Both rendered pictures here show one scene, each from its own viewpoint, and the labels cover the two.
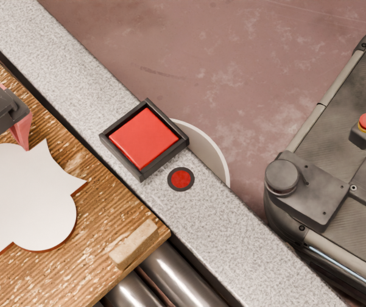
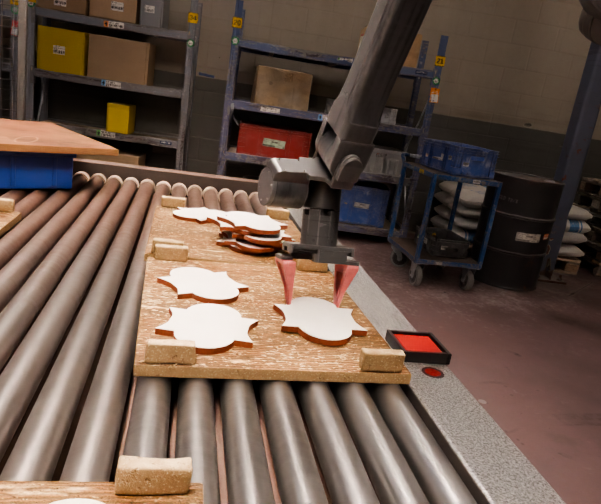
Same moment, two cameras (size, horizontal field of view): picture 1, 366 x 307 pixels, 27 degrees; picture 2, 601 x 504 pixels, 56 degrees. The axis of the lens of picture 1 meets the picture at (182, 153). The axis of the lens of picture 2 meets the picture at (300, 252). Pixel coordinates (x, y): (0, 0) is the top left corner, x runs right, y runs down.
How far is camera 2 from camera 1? 58 cm
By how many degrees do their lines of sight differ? 49
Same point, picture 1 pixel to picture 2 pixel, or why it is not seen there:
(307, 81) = not seen: outside the picture
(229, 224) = (459, 403)
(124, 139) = (403, 338)
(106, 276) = (348, 368)
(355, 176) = not seen: outside the picture
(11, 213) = (307, 318)
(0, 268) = (279, 336)
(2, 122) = (341, 256)
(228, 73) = not seen: outside the picture
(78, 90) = (384, 320)
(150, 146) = (420, 347)
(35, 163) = (338, 312)
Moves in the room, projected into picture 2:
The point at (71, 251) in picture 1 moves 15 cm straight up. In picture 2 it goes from (332, 351) to (352, 245)
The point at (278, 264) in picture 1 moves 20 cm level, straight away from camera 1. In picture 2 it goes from (490, 435) to (549, 387)
